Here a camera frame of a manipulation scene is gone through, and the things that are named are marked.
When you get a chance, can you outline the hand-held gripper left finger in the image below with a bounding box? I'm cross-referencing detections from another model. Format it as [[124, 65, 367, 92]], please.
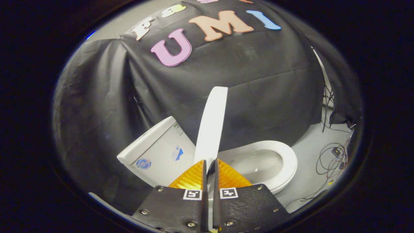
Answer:
[[131, 159, 209, 233]]

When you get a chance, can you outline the black backdrop cloth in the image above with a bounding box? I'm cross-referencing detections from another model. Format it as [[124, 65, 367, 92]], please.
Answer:
[[52, 0, 363, 215]]

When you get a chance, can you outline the black tripod stand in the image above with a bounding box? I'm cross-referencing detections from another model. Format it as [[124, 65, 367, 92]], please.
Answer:
[[311, 47, 336, 133]]

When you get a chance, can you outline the white ceramic toilet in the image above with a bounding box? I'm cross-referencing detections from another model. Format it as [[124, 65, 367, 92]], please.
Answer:
[[116, 116, 298, 195]]

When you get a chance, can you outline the white toilet seat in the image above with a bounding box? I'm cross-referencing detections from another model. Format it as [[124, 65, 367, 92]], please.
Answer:
[[217, 140, 298, 194]]

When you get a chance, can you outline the thin black floor cable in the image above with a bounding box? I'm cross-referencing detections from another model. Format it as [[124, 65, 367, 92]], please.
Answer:
[[285, 180, 329, 210]]

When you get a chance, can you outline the white toilet lid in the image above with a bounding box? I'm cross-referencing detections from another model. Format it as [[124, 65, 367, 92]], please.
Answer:
[[194, 86, 229, 173]]

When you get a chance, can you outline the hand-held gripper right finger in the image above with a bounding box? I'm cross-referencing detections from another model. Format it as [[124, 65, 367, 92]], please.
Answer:
[[212, 158, 290, 232]]

